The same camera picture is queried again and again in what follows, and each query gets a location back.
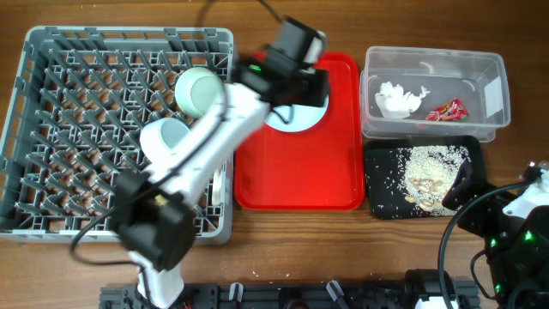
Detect white tissue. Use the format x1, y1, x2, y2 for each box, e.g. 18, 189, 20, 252
374, 82, 430, 119

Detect green bowl with rice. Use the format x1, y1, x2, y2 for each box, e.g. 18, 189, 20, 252
174, 67, 223, 118

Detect red snack wrapper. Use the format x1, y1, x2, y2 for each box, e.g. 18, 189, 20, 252
425, 98, 469, 122

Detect white plastic spoon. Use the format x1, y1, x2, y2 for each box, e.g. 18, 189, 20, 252
211, 164, 226, 206

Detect light blue bowl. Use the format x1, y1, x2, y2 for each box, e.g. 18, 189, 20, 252
139, 118, 190, 163

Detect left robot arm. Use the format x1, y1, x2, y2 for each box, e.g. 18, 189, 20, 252
112, 17, 329, 308

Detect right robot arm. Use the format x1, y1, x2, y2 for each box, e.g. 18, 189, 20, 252
401, 161, 548, 308

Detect grey dishwasher rack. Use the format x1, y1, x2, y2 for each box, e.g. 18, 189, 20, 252
1, 26, 237, 243

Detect light blue plate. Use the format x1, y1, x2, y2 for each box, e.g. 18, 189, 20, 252
265, 96, 329, 133

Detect clear plastic bin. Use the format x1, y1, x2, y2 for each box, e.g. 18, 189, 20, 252
360, 46, 511, 142

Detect red plastic tray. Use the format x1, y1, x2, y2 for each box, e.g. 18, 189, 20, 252
233, 52, 365, 211

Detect black tray bin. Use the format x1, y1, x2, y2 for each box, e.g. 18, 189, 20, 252
365, 136, 487, 220

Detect spilled rice and shells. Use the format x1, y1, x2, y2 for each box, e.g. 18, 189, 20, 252
368, 144, 473, 216

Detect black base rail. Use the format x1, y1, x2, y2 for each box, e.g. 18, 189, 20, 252
99, 279, 480, 309

